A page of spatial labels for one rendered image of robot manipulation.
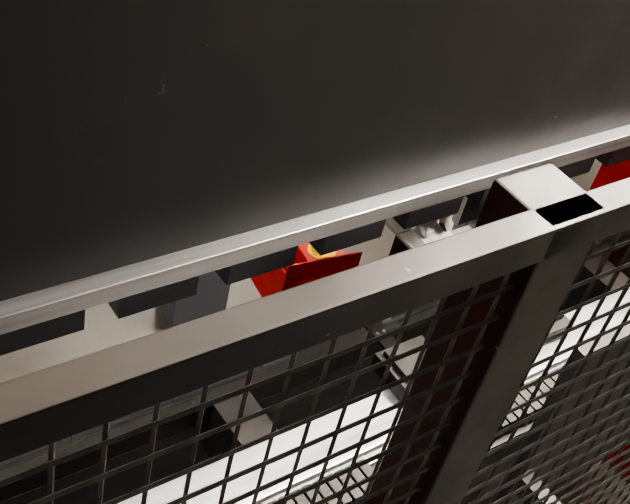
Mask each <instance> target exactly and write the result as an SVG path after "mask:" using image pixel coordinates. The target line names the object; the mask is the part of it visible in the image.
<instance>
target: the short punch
mask: <svg viewBox="0 0 630 504"><path fill-rule="evenodd" d="M483 206H484V205H482V206H478V205H477V204H476V203H474V202H473V201H472V200H471V199H470V198H469V197H468V196H467V195H465V196H464V198H463V201H462V203H461V206H460V209H459V211H458V213H456V214H453V217H452V222H453V223H454V224H453V227H452V230H455V229H458V228H461V227H464V226H468V225H471V224H474V223H477V221H478V218H479V216H480V213H481V211H482V208H483Z"/></svg>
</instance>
